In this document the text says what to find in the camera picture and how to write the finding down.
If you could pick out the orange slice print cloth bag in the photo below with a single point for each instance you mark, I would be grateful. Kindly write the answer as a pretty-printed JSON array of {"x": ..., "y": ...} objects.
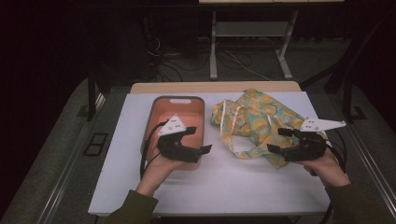
[{"x": 255, "y": 119}]

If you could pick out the metal floor rail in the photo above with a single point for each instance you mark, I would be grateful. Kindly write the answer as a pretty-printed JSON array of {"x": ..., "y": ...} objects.
[
  {"x": 65, "y": 174},
  {"x": 370, "y": 158}
]

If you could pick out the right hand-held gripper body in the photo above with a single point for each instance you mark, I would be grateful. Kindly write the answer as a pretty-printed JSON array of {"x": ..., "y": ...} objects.
[{"x": 306, "y": 146}]

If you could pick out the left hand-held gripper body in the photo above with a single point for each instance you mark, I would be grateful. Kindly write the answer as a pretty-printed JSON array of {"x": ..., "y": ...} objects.
[{"x": 177, "y": 147}]

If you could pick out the person's left hand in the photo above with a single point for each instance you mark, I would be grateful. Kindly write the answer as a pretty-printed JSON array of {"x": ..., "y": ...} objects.
[{"x": 155, "y": 174}]

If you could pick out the orange plastic tray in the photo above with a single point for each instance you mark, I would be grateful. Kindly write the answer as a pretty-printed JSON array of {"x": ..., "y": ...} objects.
[{"x": 186, "y": 113}]

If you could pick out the grey metal desk frame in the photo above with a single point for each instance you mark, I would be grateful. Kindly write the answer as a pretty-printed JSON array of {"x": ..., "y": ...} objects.
[{"x": 214, "y": 46}]

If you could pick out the black floor socket frame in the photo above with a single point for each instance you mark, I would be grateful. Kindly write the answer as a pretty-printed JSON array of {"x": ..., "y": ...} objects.
[{"x": 96, "y": 144}]

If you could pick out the black metal stand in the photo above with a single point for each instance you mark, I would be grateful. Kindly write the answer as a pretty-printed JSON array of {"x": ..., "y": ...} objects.
[
  {"x": 347, "y": 77},
  {"x": 91, "y": 93}
]

